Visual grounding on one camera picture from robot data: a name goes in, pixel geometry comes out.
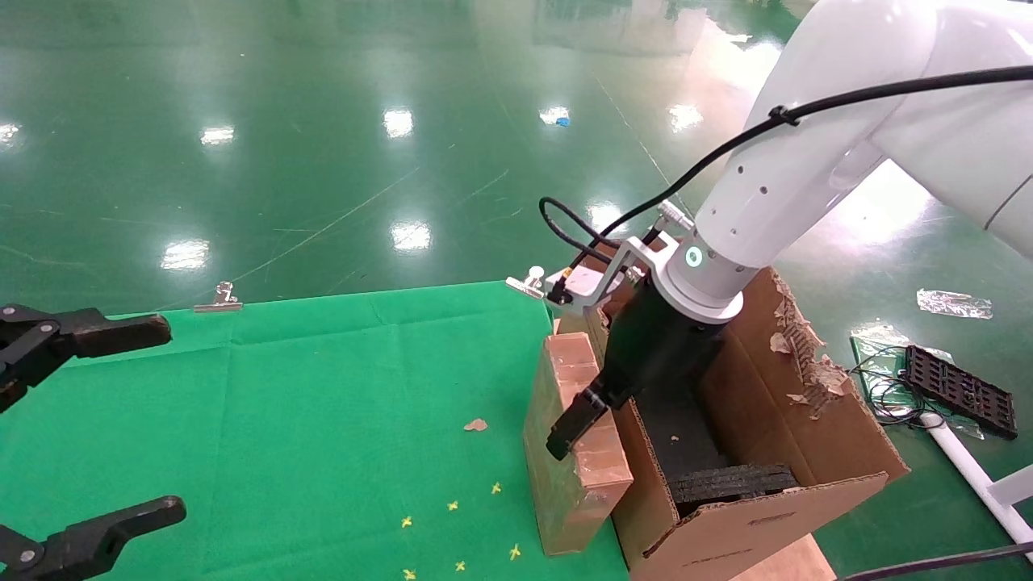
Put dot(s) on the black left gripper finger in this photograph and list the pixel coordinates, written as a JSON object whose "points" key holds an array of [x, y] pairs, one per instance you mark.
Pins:
{"points": [[97, 539], [105, 332]]}

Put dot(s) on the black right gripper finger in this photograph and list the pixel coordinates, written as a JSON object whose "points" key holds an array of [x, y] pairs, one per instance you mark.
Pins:
{"points": [[577, 424]]}

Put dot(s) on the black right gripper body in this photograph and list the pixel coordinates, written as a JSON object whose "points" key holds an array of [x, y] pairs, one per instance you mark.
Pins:
{"points": [[658, 355]]}

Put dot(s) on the wooden block with hole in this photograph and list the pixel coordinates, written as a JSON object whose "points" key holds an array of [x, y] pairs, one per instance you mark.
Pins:
{"points": [[565, 500]]}

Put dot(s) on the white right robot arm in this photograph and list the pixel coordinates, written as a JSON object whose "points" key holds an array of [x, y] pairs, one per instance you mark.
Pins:
{"points": [[807, 161]]}

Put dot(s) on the small cardboard scrap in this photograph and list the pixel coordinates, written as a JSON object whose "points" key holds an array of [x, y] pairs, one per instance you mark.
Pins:
{"points": [[475, 424]]}

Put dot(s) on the large open cardboard carton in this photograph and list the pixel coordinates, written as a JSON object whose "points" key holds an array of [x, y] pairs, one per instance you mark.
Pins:
{"points": [[726, 541]]}

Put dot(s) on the black foam slab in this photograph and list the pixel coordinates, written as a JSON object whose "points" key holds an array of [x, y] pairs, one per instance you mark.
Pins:
{"points": [[734, 488]]}

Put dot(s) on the large green table cloth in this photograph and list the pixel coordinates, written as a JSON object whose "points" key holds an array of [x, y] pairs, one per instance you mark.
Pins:
{"points": [[282, 420]]}

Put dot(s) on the clear plastic bag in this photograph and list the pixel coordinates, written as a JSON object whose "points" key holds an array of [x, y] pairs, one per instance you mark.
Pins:
{"points": [[876, 339]]}

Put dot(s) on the crumpled clear plastic wrap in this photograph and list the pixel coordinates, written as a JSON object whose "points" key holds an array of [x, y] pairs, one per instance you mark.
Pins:
{"points": [[952, 303]]}

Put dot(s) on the black plastic grid tray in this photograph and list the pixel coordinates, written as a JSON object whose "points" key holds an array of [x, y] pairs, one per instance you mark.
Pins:
{"points": [[960, 391]]}

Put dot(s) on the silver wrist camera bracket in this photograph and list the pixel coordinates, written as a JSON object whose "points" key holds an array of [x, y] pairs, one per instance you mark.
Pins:
{"points": [[601, 282]]}

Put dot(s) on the white pipe frame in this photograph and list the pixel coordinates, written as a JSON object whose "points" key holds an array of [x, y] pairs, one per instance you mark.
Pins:
{"points": [[968, 468]]}

